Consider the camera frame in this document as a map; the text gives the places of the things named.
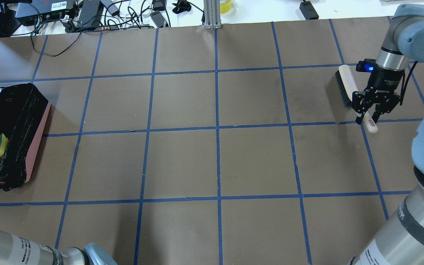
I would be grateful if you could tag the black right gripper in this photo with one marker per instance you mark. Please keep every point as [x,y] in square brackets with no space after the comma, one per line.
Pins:
[384,80]

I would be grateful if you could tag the white hand brush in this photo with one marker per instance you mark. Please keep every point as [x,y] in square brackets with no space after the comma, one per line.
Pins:
[348,86]

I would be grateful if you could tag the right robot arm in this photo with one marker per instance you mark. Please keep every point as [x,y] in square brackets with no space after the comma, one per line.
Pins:
[401,240]

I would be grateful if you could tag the pink bin with black bag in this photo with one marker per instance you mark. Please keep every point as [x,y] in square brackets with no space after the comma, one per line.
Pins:
[22,108]

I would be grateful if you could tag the black power adapter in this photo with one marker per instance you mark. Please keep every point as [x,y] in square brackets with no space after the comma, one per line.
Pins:
[308,11]

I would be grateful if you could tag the yellow tape roll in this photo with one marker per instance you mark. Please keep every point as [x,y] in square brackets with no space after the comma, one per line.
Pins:
[226,6]

